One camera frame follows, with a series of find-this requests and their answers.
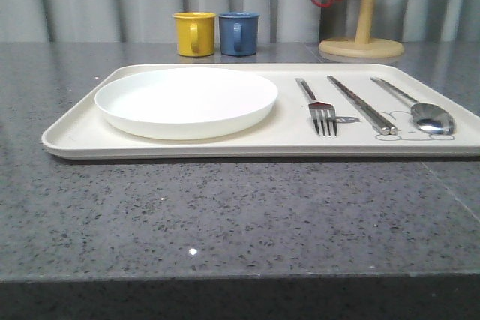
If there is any white round plate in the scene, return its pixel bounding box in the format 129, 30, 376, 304
94, 67, 278, 140

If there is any silver metal fork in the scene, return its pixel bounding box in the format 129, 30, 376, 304
295, 78, 338, 136

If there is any silver metal chopstick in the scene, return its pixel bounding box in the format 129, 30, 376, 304
326, 75, 392, 136
329, 75, 399, 135

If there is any silver metal spoon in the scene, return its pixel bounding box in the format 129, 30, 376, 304
370, 76, 456, 136

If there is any beige rabbit serving tray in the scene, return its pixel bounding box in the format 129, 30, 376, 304
42, 64, 479, 160

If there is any blue enamel mug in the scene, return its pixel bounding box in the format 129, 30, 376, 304
218, 12, 260, 56

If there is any yellow enamel mug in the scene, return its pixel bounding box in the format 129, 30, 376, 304
172, 12, 216, 57

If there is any wooden mug tree stand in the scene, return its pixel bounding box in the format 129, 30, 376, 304
319, 0, 404, 58

